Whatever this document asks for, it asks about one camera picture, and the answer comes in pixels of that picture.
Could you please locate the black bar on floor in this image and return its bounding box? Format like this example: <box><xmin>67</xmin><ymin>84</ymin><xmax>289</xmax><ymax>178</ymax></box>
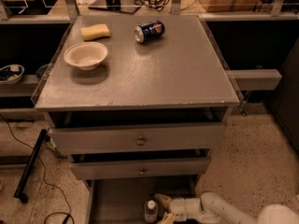
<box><xmin>14</xmin><ymin>129</ymin><xmax>47</xmax><ymax>203</ymax></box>

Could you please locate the white bowl with items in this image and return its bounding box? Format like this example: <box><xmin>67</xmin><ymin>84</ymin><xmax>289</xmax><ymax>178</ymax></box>
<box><xmin>0</xmin><ymin>64</ymin><xmax>24</xmax><ymax>84</ymax></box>

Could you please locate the black monitor stand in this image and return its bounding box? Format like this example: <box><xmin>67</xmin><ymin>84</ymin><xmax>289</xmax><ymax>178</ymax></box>
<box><xmin>89</xmin><ymin>0</ymin><xmax>140</xmax><ymax>14</ymax></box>

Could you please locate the grey top drawer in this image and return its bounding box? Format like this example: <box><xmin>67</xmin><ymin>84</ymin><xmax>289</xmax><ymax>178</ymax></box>
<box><xmin>50</xmin><ymin>123</ymin><xmax>226</xmax><ymax>154</ymax></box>

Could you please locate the blue pepsi can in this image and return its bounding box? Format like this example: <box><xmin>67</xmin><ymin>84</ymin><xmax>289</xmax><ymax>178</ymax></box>
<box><xmin>135</xmin><ymin>21</ymin><xmax>165</xmax><ymax>44</ymax></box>

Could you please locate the dark bowl on shelf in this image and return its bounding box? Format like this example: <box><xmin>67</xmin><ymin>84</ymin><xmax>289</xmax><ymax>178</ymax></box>
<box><xmin>36</xmin><ymin>63</ymin><xmax>53</xmax><ymax>79</ymax></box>

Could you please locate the yellow sponge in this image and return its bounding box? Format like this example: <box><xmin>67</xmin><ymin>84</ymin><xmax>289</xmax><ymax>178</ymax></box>
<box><xmin>80</xmin><ymin>24</ymin><xmax>110</xmax><ymax>41</ymax></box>

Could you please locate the white paper bowl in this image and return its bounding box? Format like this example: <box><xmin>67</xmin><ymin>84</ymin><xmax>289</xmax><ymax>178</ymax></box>
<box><xmin>64</xmin><ymin>42</ymin><xmax>108</xmax><ymax>70</ymax></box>

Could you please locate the grey right side shelf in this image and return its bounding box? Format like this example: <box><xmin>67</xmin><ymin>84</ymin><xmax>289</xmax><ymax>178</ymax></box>
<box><xmin>226</xmin><ymin>69</ymin><xmax>282</xmax><ymax>91</ymax></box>

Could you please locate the grey drawer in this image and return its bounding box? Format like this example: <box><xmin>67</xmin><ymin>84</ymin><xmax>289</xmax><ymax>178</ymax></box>
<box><xmin>70</xmin><ymin>157</ymin><xmax>211</xmax><ymax>180</ymax></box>
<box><xmin>50</xmin><ymin>123</ymin><xmax>226</xmax><ymax>154</ymax></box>

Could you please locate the clear plastic water bottle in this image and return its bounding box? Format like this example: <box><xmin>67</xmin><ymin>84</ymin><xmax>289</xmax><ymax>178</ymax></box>
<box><xmin>144</xmin><ymin>200</ymin><xmax>158</xmax><ymax>223</ymax></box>

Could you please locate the grey drawer cabinet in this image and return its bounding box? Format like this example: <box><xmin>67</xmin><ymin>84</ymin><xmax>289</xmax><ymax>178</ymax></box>
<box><xmin>34</xmin><ymin>14</ymin><xmax>241</xmax><ymax>224</ymax></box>

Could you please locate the grey middle drawer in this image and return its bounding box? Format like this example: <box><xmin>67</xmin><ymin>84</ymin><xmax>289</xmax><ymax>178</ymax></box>
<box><xmin>70</xmin><ymin>157</ymin><xmax>211</xmax><ymax>180</ymax></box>

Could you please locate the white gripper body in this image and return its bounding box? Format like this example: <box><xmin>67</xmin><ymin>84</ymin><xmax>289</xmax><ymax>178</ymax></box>
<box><xmin>169</xmin><ymin>198</ymin><xmax>187</xmax><ymax>222</ymax></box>

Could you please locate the open bottom drawer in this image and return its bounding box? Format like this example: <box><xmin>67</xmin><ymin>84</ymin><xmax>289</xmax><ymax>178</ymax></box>
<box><xmin>86</xmin><ymin>175</ymin><xmax>196</xmax><ymax>224</ymax></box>

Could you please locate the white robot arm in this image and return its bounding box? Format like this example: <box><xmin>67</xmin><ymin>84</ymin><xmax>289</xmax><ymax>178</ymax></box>
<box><xmin>154</xmin><ymin>191</ymin><xmax>299</xmax><ymax>224</ymax></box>

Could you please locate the black floor cable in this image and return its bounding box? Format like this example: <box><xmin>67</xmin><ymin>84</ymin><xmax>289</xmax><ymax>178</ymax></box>
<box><xmin>0</xmin><ymin>114</ymin><xmax>76</xmax><ymax>224</ymax></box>

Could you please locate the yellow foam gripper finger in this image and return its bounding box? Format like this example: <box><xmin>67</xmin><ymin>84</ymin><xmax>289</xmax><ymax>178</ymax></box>
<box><xmin>154</xmin><ymin>193</ymin><xmax>172</xmax><ymax>209</ymax></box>
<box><xmin>157</xmin><ymin>213</ymin><xmax>176</xmax><ymax>224</ymax></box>

